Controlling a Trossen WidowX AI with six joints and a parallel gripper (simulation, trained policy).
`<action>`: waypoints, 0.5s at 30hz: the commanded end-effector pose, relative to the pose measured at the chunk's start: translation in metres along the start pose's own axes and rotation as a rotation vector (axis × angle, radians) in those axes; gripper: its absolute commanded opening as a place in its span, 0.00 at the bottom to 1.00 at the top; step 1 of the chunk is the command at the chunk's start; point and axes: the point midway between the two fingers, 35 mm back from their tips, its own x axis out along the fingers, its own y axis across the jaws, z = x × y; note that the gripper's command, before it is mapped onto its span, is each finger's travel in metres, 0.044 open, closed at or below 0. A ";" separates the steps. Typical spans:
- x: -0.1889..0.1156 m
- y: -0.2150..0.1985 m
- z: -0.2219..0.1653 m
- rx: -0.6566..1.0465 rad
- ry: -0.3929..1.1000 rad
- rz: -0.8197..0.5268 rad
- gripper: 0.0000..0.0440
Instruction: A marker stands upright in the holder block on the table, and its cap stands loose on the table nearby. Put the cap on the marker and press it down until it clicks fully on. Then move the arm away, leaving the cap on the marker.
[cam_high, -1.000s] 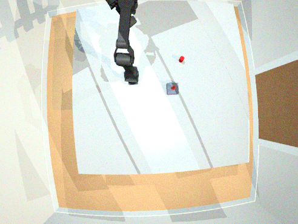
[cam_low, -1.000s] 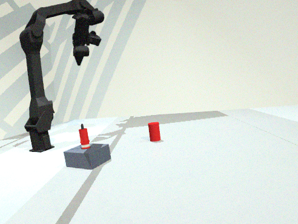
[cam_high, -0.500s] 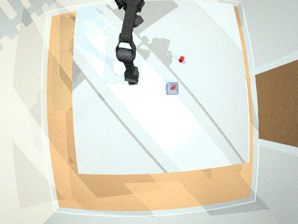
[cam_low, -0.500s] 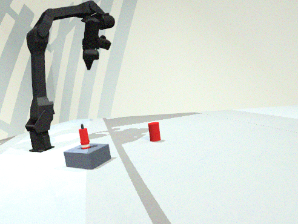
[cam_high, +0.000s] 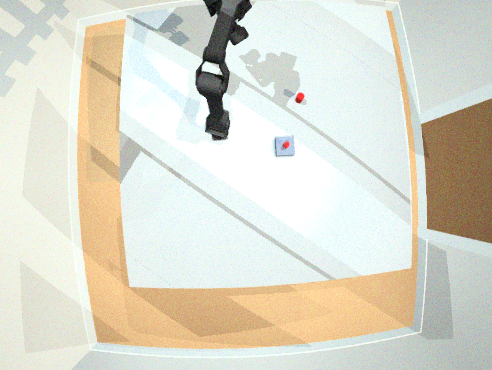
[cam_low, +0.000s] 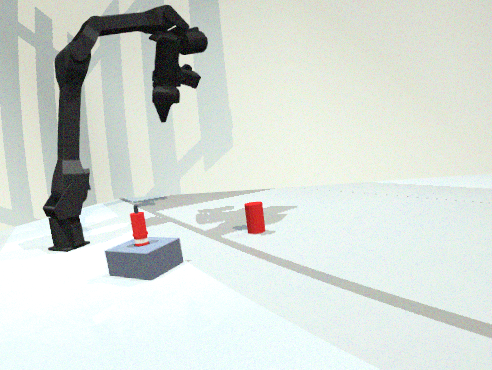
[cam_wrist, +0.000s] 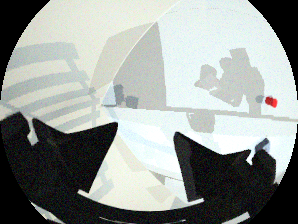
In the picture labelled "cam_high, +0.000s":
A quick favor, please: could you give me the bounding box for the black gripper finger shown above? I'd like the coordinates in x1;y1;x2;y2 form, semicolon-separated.
206;5;217;17

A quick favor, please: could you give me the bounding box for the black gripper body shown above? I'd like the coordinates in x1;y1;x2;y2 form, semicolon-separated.
203;0;249;46

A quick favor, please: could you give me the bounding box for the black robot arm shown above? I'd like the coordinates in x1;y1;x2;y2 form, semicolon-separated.
195;0;252;141

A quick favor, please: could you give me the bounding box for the red marker cap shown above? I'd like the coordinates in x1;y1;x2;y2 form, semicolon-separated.
295;92;305;103

